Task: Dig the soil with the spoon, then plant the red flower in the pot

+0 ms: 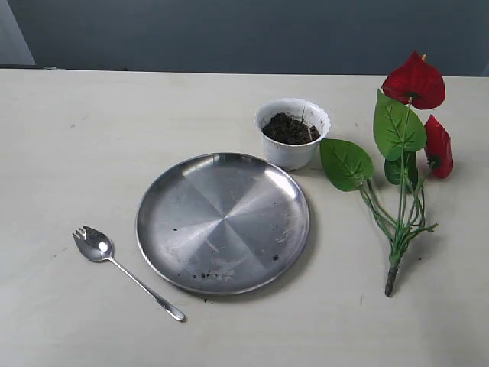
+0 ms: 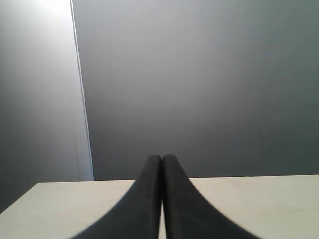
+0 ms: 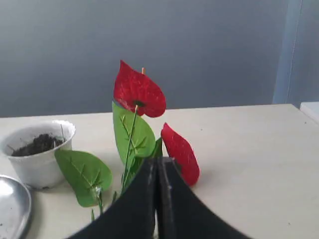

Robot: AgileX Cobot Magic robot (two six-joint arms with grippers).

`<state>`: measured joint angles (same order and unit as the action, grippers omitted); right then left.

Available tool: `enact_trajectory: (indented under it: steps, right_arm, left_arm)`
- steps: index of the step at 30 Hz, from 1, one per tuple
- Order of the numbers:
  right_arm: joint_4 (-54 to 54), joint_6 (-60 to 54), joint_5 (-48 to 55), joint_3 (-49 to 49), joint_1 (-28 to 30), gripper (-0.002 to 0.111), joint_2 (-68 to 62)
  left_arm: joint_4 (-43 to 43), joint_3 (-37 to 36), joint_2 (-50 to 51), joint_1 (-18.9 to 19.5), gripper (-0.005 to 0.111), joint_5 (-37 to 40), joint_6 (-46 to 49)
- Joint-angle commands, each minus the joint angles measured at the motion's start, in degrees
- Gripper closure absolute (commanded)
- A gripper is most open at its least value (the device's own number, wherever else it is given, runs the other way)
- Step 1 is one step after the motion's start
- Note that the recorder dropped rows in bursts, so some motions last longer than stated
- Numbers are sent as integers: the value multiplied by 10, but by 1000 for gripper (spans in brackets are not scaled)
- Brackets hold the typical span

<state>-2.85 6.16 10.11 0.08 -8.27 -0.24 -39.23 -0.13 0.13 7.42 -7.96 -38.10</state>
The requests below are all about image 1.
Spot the silver metal spork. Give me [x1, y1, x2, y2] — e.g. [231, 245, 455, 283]
[72, 225, 186, 322]

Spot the dark soil in pot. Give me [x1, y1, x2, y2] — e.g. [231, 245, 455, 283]
[261, 113, 320, 145]

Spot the white plastic flower pot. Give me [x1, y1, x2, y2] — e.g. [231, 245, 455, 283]
[255, 98, 331, 171]

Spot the artificial red anthurium plant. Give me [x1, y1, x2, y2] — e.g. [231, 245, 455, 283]
[319, 51, 454, 297]

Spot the round stainless steel plate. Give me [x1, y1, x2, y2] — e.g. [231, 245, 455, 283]
[135, 153, 310, 296]

